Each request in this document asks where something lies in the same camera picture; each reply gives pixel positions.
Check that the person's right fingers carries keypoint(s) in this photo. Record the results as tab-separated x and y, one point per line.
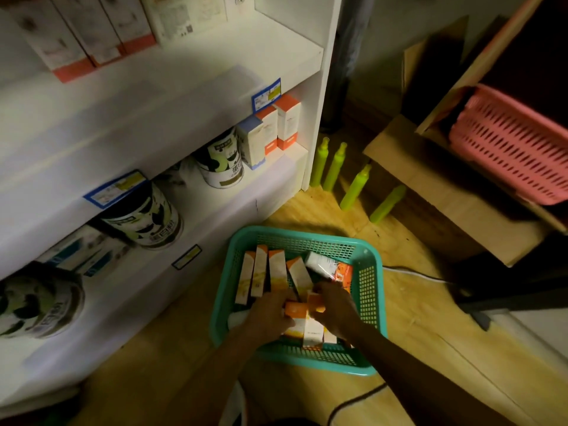
320	288

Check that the person's right hand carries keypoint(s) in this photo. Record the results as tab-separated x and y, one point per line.
339	308

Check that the teal plastic basket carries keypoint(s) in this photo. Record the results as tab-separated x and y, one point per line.
368	279

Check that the black furniture base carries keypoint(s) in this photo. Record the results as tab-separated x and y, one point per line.
510	288

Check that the blue price label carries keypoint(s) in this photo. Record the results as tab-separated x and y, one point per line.
266	96
114	189

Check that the cow print tin can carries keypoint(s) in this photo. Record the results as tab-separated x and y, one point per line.
40	301
222	161
144	217

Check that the black yellow shelf label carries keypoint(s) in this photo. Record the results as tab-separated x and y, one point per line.
187	257

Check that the person's left hand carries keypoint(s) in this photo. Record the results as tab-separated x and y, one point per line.
262	317

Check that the tall white orange box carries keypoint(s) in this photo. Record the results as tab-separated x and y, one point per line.
131	26
95	30
53	44

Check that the blue white box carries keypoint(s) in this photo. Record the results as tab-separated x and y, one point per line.
250	141

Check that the person's left forearm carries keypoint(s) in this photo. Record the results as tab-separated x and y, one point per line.
217	381

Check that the pile of orange white boxes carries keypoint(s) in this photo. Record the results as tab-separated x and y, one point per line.
277	272

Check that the person's right forearm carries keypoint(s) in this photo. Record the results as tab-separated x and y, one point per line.
421	381

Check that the pink plastic basket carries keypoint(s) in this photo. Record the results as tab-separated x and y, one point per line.
510	146

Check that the lime green bottle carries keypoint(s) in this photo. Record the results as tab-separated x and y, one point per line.
355	188
333	170
318	164
387	204

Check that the person's left fingers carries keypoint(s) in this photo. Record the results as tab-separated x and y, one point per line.
284	299

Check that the blue white flat carton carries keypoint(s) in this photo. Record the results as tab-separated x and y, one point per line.
69	248
104	259

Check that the white shelf unit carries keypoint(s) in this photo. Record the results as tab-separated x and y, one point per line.
177	84

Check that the white printed flat box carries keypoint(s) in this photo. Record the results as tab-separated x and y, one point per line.
182	15

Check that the flat brown cardboard box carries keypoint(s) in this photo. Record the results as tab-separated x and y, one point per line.
461	204

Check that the small orange carton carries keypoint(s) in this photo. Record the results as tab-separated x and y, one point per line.
296	309

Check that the orange white shelf box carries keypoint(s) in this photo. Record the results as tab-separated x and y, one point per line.
270	128
287	121

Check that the brown wooden rack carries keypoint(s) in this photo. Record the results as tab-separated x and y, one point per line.
497	39

